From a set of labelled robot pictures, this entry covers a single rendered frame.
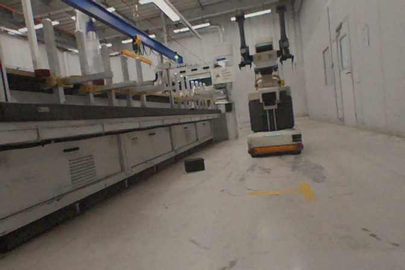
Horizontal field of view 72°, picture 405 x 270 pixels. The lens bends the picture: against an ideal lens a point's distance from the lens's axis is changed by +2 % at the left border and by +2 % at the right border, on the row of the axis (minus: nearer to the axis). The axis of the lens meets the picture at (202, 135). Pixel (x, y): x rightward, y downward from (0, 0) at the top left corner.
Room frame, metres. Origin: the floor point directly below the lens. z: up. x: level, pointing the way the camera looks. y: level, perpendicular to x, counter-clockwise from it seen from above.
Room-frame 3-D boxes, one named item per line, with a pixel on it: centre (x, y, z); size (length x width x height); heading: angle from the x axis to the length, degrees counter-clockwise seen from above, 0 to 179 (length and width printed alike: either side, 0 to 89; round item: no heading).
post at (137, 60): (2.46, 0.49, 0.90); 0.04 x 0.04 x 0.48; 76
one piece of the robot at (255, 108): (3.55, -0.91, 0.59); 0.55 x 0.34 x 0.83; 75
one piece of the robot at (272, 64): (3.18, -0.82, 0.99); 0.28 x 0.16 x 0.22; 75
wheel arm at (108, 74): (1.50, 0.64, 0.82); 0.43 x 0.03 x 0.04; 76
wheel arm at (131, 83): (1.75, 0.58, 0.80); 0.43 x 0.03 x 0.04; 76
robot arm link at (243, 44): (3.07, -0.56, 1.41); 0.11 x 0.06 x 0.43; 76
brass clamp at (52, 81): (1.51, 0.73, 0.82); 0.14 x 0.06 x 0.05; 166
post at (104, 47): (1.97, 0.61, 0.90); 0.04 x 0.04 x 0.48; 76
